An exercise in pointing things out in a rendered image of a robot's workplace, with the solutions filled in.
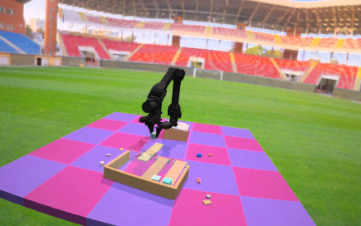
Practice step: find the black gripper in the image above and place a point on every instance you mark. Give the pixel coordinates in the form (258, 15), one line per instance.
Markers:
(161, 125)

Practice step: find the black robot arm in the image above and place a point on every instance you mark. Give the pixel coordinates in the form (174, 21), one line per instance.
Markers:
(157, 94)

